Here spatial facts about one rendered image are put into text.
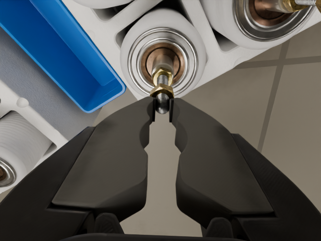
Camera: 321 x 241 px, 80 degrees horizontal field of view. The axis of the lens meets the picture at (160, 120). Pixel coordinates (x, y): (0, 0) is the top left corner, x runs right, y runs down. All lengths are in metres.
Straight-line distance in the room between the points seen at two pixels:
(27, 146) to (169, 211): 0.62
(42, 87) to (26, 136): 0.10
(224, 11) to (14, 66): 0.35
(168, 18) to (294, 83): 0.44
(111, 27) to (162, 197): 0.64
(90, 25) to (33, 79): 0.18
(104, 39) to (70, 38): 0.22
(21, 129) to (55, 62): 0.14
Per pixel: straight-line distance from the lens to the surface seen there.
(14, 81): 0.40
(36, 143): 0.41
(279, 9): 0.20
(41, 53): 0.43
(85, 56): 0.50
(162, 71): 0.17
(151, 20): 0.21
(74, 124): 0.43
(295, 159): 0.77
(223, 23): 0.22
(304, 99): 0.63
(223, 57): 0.30
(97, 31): 0.29
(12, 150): 0.38
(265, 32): 0.23
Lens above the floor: 0.46
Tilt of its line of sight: 57 degrees down
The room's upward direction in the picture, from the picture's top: 179 degrees counter-clockwise
